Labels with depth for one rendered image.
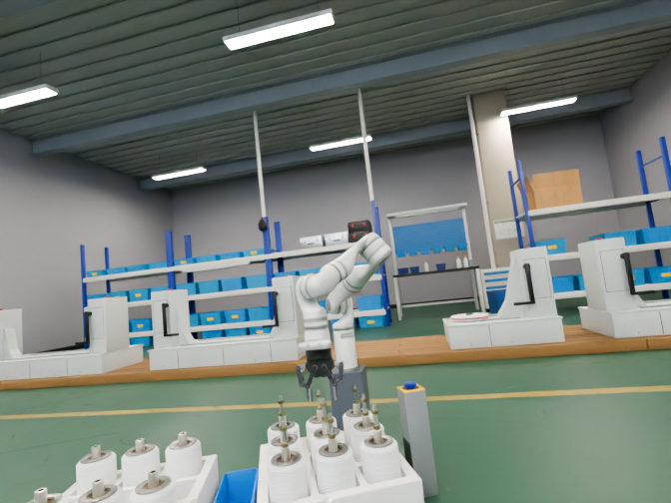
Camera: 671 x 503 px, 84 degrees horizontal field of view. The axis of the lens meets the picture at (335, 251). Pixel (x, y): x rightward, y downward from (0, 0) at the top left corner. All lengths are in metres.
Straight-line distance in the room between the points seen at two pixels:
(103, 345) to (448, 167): 8.12
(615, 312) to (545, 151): 7.33
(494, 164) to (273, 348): 5.61
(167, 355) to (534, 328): 3.12
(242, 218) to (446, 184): 5.50
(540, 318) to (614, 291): 0.57
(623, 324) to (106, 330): 4.43
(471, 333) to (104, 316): 3.41
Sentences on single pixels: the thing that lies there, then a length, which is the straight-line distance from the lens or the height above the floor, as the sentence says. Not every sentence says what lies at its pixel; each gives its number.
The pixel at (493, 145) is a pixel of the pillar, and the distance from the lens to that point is 7.74.
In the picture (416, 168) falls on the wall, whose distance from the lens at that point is 9.82.
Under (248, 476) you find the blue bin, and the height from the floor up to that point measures 0.10.
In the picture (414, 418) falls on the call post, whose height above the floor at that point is 0.23.
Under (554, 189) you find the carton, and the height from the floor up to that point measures 1.71.
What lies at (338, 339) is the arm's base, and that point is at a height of 0.43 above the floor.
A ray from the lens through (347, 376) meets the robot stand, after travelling 1.62.
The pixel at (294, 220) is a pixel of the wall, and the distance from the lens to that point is 10.06.
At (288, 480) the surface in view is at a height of 0.22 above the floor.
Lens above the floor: 0.65
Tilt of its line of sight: 6 degrees up
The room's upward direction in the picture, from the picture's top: 6 degrees counter-clockwise
